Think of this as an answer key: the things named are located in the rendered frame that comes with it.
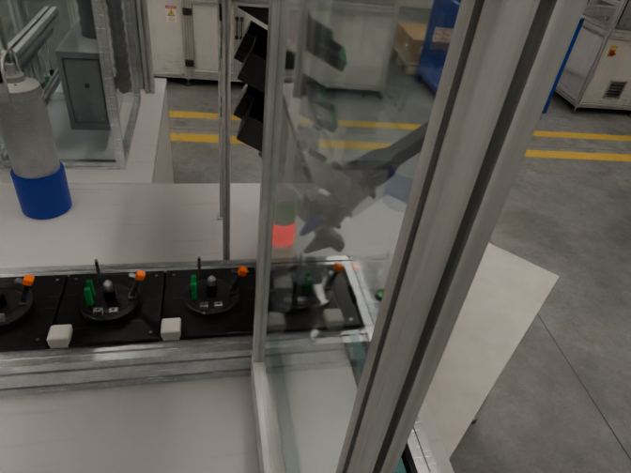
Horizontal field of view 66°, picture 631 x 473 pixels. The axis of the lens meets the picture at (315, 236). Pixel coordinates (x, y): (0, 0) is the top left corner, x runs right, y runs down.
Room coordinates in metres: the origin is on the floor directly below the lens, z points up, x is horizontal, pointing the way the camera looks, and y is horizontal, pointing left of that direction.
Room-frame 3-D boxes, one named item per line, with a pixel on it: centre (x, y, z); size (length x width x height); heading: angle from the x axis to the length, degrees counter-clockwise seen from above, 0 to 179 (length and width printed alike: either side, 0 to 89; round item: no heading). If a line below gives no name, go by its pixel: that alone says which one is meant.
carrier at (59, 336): (0.83, 0.48, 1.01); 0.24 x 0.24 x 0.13; 15
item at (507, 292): (1.16, -0.31, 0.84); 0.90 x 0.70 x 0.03; 146
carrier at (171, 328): (0.90, 0.25, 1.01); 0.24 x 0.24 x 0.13; 15
